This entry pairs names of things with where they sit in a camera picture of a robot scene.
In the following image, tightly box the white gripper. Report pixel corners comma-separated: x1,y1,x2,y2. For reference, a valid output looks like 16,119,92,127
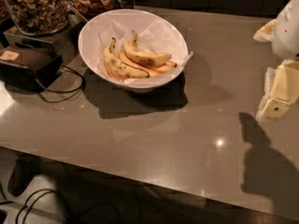
253,0,299,120

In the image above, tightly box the middle orange banana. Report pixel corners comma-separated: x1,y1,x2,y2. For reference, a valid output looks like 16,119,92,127
118,51,177,77

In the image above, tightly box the front spotted yellow banana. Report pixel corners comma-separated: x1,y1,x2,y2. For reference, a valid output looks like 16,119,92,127
103,37,150,79

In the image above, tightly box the white bowl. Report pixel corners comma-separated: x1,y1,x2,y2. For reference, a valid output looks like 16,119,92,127
78,8,190,93

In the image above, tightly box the white paper liner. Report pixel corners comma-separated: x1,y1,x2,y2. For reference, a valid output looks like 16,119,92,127
96,14,194,86

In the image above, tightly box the metal jar stand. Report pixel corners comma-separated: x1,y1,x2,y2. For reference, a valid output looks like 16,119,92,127
4,15,84,64

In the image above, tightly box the glass jar of nuts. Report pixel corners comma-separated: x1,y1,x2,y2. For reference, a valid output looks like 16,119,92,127
4,0,69,36

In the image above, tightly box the black device with label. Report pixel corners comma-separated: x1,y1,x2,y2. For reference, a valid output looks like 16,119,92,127
0,46,63,92

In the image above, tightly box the black cable on table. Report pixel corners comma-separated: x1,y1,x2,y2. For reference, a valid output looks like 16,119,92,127
36,63,87,105

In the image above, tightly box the black floor cable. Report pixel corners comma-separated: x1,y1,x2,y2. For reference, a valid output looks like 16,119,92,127
0,184,76,224

